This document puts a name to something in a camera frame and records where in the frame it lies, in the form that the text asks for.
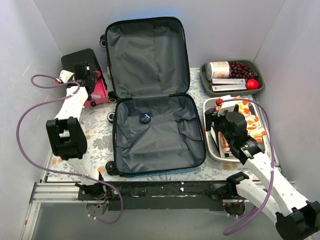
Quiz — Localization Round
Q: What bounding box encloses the white pink tissue roll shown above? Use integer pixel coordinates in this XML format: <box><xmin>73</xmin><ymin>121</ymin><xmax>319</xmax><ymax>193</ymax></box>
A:
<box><xmin>205</xmin><ymin>61</ymin><xmax>231</xmax><ymax>81</ymax></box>

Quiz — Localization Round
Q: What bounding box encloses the dark green plastic tray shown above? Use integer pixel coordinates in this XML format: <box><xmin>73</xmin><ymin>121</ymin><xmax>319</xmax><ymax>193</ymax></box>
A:
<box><xmin>200</xmin><ymin>59</ymin><xmax>265</xmax><ymax>98</ymax></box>

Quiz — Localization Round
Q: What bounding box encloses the black pink mini drawer chest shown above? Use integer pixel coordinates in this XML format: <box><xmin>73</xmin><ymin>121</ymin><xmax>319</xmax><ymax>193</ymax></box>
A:
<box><xmin>61</xmin><ymin>48</ymin><xmax>116</xmax><ymax>108</ymax></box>

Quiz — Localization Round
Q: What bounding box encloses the blue fish-print kids suitcase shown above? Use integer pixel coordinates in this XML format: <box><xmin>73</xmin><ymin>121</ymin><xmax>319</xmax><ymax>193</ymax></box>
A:
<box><xmin>104</xmin><ymin>16</ymin><xmax>206</xmax><ymax>176</ymax></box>

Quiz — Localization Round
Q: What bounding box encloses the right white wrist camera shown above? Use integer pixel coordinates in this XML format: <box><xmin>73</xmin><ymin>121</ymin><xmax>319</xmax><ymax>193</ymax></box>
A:
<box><xmin>216</xmin><ymin>95</ymin><xmax>238</xmax><ymax>117</ymax></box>

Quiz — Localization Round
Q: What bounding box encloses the black white striped garment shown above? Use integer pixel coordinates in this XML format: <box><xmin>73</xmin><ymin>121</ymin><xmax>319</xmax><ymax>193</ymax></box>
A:
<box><xmin>210</xmin><ymin>125</ymin><xmax>236</xmax><ymax>160</ymax></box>

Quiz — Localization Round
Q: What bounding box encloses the navy round cosmetic jar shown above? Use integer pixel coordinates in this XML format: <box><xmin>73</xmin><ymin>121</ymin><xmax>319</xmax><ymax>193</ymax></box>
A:
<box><xmin>139</xmin><ymin>112</ymin><xmax>152</xmax><ymax>125</ymax></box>

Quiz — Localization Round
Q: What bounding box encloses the white toothpaste box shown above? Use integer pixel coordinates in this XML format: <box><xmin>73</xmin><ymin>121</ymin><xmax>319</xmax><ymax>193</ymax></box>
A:
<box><xmin>211</xmin><ymin>84</ymin><xmax>247</xmax><ymax>92</ymax></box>
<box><xmin>211</xmin><ymin>78</ymin><xmax>246</xmax><ymax>86</ymax></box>

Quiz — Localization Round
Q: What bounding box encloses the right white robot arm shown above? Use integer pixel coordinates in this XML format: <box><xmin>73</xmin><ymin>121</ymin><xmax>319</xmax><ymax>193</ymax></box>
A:
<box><xmin>204</xmin><ymin>107</ymin><xmax>320</xmax><ymax>240</ymax></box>

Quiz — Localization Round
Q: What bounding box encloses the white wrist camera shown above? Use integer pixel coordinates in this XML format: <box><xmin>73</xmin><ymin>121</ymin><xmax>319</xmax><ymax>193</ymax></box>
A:
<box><xmin>58</xmin><ymin>70</ymin><xmax>75</xmax><ymax>84</ymax></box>
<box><xmin>216</xmin><ymin>95</ymin><xmax>238</xmax><ymax>117</ymax></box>

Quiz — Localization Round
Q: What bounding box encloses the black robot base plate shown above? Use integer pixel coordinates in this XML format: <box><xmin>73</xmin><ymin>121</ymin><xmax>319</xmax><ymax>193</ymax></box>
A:
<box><xmin>75</xmin><ymin>180</ymin><xmax>246</xmax><ymax>216</ymax></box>

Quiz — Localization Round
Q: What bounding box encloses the red apple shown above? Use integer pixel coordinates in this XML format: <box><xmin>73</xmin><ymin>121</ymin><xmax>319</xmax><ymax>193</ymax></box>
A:
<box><xmin>246</xmin><ymin>78</ymin><xmax>260</xmax><ymax>90</ymax></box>

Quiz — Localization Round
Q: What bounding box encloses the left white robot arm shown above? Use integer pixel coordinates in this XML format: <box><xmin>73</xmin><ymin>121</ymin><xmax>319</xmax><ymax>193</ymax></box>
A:
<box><xmin>45</xmin><ymin>62</ymin><xmax>107</xmax><ymax>200</ymax></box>

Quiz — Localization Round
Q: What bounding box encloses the grey cosmetic tube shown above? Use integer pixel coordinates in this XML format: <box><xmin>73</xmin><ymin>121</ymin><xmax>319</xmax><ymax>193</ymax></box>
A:
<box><xmin>90</xmin><ymin>93</ymin><xmax>103</xmax><ymax>99</ymax></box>

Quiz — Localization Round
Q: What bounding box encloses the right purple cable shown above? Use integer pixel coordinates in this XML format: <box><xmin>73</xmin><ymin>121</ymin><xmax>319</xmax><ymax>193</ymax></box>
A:
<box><xmin>219</xmin><ymin>98</ymin><xmax>276</xmax><ymax>236</ymax></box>

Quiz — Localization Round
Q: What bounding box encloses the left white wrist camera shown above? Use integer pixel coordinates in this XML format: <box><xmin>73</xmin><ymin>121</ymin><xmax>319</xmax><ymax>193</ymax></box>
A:
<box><xmin>58</xmin><ymin>70</ymin><xmax>75</xmax><ymax>84</ymax></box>

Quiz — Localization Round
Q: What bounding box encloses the dark red grape bunch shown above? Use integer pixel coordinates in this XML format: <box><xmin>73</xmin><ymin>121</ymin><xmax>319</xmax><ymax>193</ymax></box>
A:
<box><xmin>229</xmin><ymin>61</ymin><xmax>258</xmax><ymax>80</ymax></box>

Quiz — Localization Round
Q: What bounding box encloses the white plastic basin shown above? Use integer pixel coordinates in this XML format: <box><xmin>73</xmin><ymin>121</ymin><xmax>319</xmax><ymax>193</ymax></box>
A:
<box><xmin>202</xmin><ymin>97</ymin><xmax>270</xmax><ymax>164</ymax></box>

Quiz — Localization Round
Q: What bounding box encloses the lower white toothpaste box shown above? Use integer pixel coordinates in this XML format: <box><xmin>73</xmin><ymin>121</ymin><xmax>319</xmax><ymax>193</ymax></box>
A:
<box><xmin>211</xmin><ymin>84</ymin><xmax>247</xmax><ymax>92</ymax></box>

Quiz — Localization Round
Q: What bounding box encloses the orange bunny towel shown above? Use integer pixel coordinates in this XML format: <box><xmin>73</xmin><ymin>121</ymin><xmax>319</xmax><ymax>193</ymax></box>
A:
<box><xmin>218</xmin><ymin>132</ymin><xmax>231</xmax><ymax>157</ymax></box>

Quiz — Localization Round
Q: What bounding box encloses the white floral cloth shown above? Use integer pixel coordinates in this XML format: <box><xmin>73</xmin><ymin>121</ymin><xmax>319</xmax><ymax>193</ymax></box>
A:
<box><xmin>230</xmin><ymin>100</ymin><xmax>267</xmax><ymax>144</ymax></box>

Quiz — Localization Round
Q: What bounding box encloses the floral patterned table mat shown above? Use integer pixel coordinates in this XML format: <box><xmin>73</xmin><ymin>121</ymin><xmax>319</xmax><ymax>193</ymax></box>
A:
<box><xmin>47</xmin><ymin>68</ymin><xmax>278</xmax><ymax>182</ymax></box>

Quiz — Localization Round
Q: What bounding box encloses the upper white toothpaste box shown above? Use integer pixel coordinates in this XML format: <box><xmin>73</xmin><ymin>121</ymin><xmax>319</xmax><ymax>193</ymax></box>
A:
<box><xmin>211</xmin><ymin>78</ymin><xmax>246</xmax><ymax>86</ymax></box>

